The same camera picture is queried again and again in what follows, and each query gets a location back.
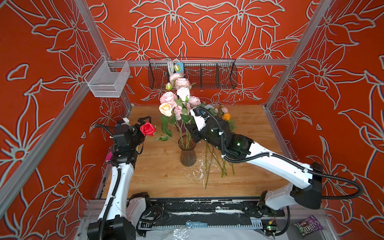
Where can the clear plastic bin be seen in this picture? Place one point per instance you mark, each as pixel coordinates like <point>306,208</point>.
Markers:
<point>107,79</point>

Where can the purple candy bag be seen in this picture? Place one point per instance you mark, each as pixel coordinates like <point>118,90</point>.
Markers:
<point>308,226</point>

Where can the brown glass vase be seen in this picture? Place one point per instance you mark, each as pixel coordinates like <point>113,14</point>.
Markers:
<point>188,155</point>

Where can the mixed flower bunch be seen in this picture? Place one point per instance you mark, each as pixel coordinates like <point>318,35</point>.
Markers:
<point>213,156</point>

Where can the pink plastic cup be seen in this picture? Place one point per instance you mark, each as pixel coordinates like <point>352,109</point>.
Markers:
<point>109,156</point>

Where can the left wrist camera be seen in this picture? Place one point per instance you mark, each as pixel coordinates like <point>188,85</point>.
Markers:
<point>123,122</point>

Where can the red rose stem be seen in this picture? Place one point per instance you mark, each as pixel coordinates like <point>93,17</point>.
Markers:
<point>148,129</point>

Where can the peach rose stem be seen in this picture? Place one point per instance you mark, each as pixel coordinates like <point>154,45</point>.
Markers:
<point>169,120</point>

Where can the black wire basket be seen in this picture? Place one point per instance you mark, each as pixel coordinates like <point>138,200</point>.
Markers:
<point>203,73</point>

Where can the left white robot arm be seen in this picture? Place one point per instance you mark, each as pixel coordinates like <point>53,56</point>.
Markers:
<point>112,223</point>

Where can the white rose stem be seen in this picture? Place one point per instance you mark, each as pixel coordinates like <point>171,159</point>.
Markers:
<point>183,115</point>

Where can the light blue box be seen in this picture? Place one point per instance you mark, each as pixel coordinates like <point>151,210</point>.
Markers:
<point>179,67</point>

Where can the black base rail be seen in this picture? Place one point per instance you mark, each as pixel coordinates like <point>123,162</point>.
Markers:
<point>215,212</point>

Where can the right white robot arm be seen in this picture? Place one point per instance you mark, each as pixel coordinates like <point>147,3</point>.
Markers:
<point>305,187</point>

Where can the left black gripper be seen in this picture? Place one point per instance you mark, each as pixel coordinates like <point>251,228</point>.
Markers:
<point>139,132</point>

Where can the pale pink flower stem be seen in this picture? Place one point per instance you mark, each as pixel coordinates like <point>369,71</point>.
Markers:
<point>168,97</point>

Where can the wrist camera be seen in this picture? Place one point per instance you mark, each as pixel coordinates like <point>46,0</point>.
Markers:
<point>123,122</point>
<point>199,120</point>

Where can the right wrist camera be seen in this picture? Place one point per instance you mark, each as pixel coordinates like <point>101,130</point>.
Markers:
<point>199,120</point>

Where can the pink carnation stem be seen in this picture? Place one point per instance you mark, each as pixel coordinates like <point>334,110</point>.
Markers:
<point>194,101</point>

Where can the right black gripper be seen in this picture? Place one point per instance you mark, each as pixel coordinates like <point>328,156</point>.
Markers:
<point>194,130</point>

